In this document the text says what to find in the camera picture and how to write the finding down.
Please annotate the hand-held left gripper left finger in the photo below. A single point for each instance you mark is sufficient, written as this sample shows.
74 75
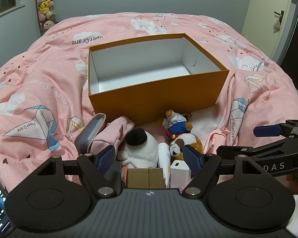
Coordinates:
105 159

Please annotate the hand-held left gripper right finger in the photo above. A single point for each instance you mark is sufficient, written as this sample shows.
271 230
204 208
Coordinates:
192 160

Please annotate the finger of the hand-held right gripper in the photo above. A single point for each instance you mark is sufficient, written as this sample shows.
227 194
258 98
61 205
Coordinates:
228 151
268 130

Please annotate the brown and white dog plush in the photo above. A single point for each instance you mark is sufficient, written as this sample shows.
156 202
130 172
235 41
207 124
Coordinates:
186 141

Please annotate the white charger plug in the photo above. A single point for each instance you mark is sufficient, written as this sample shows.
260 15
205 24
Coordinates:
178 176

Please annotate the pink fabric pouch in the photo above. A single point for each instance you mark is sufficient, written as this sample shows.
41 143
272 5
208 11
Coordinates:
109 133

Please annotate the white printed bottle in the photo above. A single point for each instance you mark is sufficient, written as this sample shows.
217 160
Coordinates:
164 158

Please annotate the bear plush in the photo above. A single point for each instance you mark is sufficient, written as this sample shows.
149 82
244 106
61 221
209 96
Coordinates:
178 126

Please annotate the white plush with black pompom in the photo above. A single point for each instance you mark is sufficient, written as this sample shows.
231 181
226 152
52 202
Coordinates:
149 151

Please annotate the orange cardboard box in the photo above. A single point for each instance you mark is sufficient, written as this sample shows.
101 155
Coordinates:
164 99

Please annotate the pink handheld fan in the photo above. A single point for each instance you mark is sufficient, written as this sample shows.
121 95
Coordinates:
217 138

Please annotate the grey-blue zip case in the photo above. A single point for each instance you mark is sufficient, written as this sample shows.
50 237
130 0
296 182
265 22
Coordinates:
88 133

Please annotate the small brown cardboard box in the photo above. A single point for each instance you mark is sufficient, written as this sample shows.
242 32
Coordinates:
144 178

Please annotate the pink printed blanket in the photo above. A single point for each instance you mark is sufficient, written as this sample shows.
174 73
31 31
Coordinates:
39 84

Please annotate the small hanging pouch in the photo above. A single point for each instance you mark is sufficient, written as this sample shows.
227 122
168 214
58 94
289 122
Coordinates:
277 26

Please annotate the cream door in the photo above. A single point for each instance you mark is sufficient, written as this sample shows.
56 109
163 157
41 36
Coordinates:
260 17

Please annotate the hanging stack of plush toys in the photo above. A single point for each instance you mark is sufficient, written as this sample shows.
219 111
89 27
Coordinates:
46 5

